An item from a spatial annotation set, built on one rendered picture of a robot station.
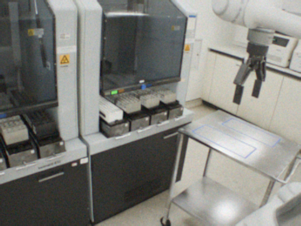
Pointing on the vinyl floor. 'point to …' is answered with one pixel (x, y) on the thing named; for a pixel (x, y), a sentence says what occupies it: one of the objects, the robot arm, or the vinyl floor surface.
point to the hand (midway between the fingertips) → (246, 97)
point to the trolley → (250, 147)
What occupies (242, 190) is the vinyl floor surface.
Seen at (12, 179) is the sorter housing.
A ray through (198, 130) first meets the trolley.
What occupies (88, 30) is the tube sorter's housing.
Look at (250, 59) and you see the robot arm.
